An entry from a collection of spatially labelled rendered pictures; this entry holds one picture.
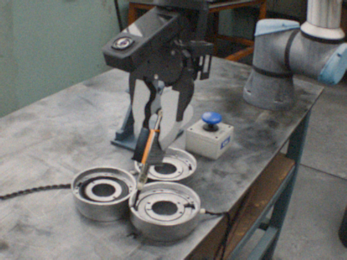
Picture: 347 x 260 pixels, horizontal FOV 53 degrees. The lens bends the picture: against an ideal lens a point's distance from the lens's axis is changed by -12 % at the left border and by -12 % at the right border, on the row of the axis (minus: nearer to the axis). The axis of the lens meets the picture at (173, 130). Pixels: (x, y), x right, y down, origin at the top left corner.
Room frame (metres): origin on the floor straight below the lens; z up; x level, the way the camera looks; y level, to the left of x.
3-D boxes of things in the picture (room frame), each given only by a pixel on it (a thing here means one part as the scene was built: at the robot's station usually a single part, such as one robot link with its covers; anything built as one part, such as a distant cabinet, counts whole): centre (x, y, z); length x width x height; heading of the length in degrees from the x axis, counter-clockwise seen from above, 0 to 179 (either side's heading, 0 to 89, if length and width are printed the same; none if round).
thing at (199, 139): (0.70, -0.08, 0.82); 0.08 x 0.07 x 0.05; 148
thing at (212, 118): (0.70, -0.07, 0.85); 0.04 x 0.04 x 0.05
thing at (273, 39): (0.97, -0.26, 0.97); 0.13 x 0.12 x 0.14; 46
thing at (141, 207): (0.46, 0.01, 0.82); 0.08 x 0.08 x 0.02
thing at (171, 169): (0.57, 0.01, 0.82); 0.10 x 0.10 x 0.04
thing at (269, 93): (0.98, -0.26, 0.85); 0.15 x 0.15 x 0.10
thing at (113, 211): (0.49, 0.10, 0.82); 0.10 x 0.10 x 0.04
